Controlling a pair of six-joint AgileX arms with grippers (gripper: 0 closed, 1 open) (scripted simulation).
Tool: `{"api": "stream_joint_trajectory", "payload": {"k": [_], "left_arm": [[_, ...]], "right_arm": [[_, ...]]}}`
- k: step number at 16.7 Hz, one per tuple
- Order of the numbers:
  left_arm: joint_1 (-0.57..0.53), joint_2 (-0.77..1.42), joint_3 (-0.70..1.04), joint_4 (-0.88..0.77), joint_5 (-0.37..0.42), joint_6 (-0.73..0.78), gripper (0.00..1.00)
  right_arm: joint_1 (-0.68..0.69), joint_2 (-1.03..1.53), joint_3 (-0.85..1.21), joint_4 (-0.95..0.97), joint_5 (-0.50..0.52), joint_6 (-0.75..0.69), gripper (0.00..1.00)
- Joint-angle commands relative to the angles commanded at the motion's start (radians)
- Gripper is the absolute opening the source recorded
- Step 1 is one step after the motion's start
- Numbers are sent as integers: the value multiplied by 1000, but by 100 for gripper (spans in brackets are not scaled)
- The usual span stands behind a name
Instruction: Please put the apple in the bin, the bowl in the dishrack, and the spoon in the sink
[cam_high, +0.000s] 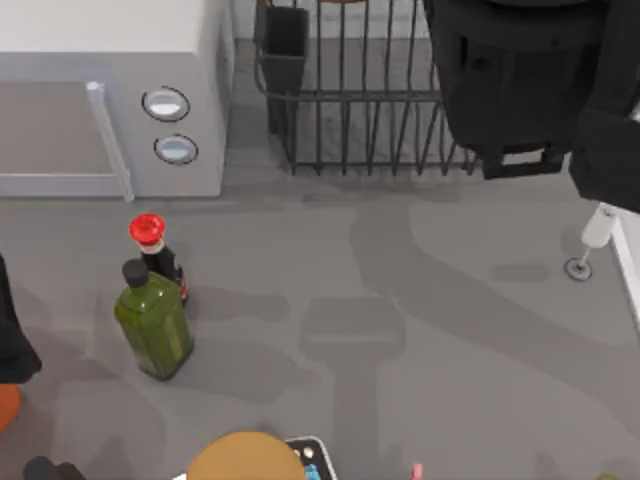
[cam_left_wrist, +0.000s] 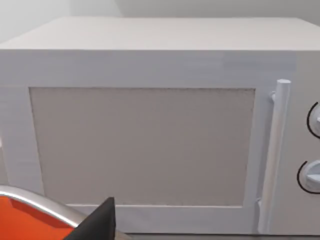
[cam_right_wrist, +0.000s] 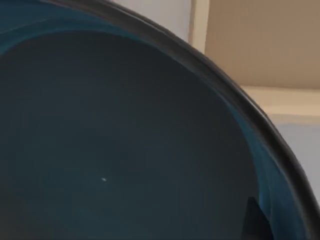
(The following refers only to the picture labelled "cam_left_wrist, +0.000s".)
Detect white microwave knob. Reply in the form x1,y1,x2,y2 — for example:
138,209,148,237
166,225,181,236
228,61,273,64
296,159,320,195
306,101,320,140

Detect white microwave door handle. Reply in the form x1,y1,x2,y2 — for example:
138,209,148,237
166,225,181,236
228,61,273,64
254,79,292,233

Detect pale microwave oven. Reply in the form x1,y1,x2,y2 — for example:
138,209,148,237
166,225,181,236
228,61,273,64
0,16,320,237

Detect microwave oven door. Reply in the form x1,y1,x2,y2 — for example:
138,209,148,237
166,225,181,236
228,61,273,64
0,83,270,235

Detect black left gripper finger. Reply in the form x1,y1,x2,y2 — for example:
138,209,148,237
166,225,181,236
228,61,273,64
66,196,117,240

